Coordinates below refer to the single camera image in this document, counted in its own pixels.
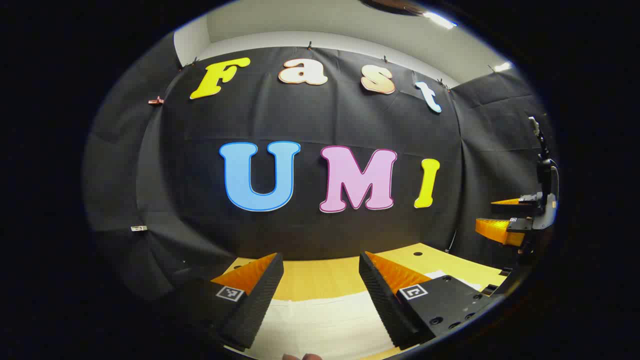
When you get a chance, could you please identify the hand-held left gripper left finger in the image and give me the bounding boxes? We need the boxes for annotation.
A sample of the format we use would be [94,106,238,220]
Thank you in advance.
[165,252,285,352]

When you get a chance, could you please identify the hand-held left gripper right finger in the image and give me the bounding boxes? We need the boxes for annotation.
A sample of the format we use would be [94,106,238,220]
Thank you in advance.
[358,251,503,351]

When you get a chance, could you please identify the white jeans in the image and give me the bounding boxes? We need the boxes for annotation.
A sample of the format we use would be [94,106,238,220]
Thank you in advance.
[227,270,483,360]

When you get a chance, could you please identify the black backdrop cloth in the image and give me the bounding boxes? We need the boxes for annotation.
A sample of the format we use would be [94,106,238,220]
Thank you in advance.
[82,32,558,301]

